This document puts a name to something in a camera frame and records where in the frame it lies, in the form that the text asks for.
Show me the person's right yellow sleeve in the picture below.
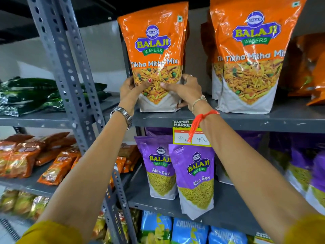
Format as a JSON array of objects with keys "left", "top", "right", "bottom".
[{"left": 283, "top": 214, "right": 325, "bottom": 244}]

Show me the silver metal wristwatch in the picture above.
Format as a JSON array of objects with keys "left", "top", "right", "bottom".
[{"left": 110, "top": 107, "right": 133, "bottom": 130}]

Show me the blue chips packet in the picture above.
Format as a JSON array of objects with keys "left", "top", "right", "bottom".
[
  {"left": 208, "top": 226, "right": 248, "bottom": 244},
  {"left": 140, "top": 210, "right": 173, "bottom": 244},
  {"left": 171, "top": 218, "right": 209, "bottom": 244}
]

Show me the red thread wristband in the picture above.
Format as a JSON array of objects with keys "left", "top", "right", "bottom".
[{"left": 187, "top": 110, "right": 220, "bottom": 143}]

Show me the person's right hand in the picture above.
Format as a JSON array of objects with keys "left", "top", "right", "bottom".
[{"left": 160, "top": 73, "right": 213, "bottom": 115}]

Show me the grey slotted metal shelf rack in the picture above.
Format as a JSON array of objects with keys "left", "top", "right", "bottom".
[{"left": 0, "top": 0, "right": 143, "bottom": 244}]

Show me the pile of dark green packets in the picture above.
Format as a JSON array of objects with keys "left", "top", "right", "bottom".
[{"left": 0, "top": 77, "right": 112, "bottom": 117}]

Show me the person's right forearm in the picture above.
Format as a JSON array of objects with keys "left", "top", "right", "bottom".
[{"left": 200, "top": 111, "right": 319, "bottom": 244}]

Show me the white thread bracelet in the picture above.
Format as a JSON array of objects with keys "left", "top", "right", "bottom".
[{"left": 191, "top": 95, "right": 208, "bottom": 114}]

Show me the shelf edge label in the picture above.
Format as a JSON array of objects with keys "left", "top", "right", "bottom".
[{"left": 253, "top": 232, "right": 274, "bottom": 244}]

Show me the person's left forearm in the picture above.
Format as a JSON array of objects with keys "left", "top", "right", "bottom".
[{"left": 38, "top": 110, "right": 131, "bottom": 242}]

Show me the purple snack packet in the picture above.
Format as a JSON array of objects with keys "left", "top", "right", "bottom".
[
  {"left": 304, "top": 150, "right": 325, "bottom": 215},
  {"left": 168, "top": 144, "right": 215, "bottom": 220},
  {"left": 269, "top": 133, "right": 293, "bottom": 174},
  {"left": 144, "top": 127, "right": 174, "bottom": 137},
  {"left": 134, "top": 136, "right": 178, "bottom": 200},
  {"left": 284, "top": 147, "right": 315, "bottom": 196}
]

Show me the person's left yellow sleeve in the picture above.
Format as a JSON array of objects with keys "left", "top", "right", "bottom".
[{"left": 16, "top": 220, "right": 84, "bottom": 244}]

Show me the orange snack mix packet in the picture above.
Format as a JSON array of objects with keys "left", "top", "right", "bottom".
[
  {"left": 117, "top": 2, "right": 189, "bottom": 113},
  {"left": 182, "top": 21, "right": 190, "bottom": 75},
  {"left": 279, "top": 34, "right": 325, "bottom": 97},
  {"left": 210, "top": 0, "right": 308, "bottom": 114},
  {"left": 306, "top": 52, "right": 325, "bottom": 106}
]

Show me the row of yellow green packets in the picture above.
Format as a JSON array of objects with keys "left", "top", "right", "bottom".
[{"left": 0, "top": 189, "right": 50, "bottom": 220}]

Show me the person's left hand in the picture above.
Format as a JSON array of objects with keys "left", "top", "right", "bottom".
[{"left": 119, "top": 76, "right": 153, "bottom": 115}]

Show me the person's yellow sleeve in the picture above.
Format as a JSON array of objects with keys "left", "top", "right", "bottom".
[
  {"left": 283, "top": 214, "right": 325, "bottom": 244},
  {"left": 16, "top": 220, "right": 84, "bottom": 244}
]

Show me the pile of small orange packets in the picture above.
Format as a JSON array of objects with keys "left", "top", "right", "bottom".
[{"left": 0, "top": 132, "right": 142, "bottom": 189}]

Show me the yellow green price tag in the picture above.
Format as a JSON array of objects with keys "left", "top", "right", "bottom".
[{"left": 172, "top": 119, "right": 212, "bottom": 147}]

